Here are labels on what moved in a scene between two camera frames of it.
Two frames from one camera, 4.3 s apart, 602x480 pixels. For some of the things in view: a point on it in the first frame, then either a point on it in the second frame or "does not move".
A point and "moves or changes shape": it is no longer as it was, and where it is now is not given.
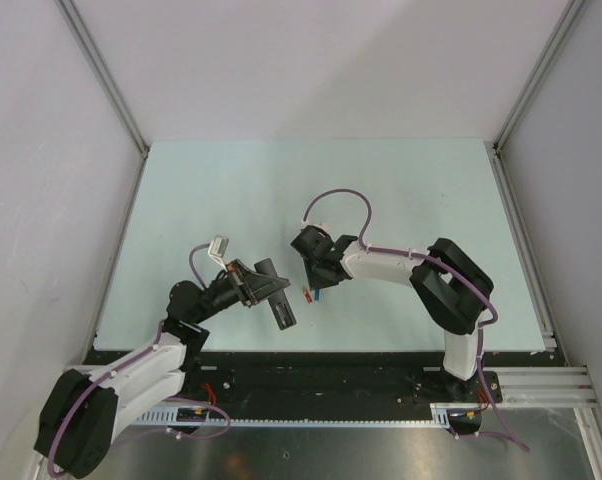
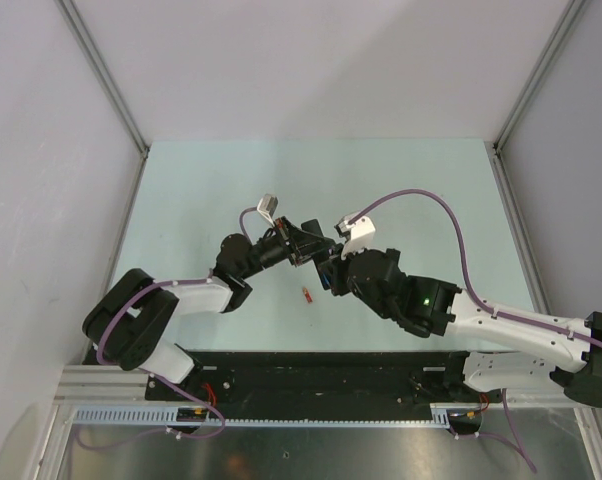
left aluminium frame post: (112, 85) does not move
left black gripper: (254, 286) -> (303, 245)
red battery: (307, 295) does not move
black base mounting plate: (350, 377) does not move
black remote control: (278, 303) moves or changes shape
